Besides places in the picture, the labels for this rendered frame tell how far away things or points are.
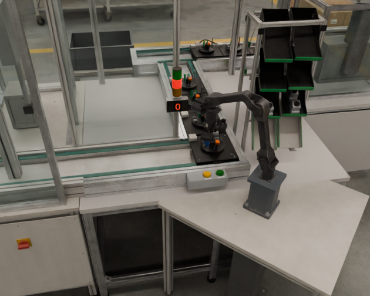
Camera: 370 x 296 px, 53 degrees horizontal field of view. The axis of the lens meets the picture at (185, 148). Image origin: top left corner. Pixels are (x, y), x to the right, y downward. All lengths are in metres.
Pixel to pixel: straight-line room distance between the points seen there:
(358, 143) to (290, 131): 1.21
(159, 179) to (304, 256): 0.80
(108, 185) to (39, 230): 0.44
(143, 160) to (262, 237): 0.78
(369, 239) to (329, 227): 1.28
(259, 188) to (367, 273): 1.41
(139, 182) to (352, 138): 1.89
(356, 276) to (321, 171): 0.97
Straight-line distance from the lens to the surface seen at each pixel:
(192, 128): 2.26
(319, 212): 2.02
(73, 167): 2.12
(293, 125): 2.20
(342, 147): 3.25
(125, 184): 1.95
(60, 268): 2.36
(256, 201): 1.88
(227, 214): 1.90
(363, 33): 2.87
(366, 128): 3.25
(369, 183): 3.73
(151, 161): 2.09
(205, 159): 2.02
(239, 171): 2.04
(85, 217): 2.01
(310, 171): 2.25
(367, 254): 3.13
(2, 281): 2.48
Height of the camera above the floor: 2.25
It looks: 38 degrees down
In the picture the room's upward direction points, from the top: 2 degrees clockwise
